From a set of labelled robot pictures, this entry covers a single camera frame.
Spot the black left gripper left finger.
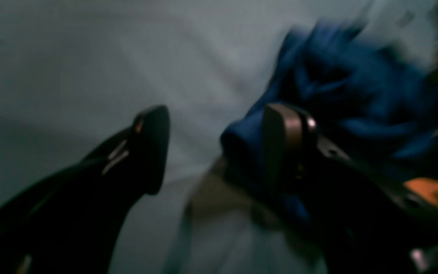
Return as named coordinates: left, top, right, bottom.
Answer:
left=0, top=105, right=170, bottom=274

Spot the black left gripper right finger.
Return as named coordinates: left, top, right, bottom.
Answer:
left=262, top=104, right=438, bottom=274

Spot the dark blue t-shirt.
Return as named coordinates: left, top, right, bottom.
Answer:
left=220, top=22, right=436, bottom=229

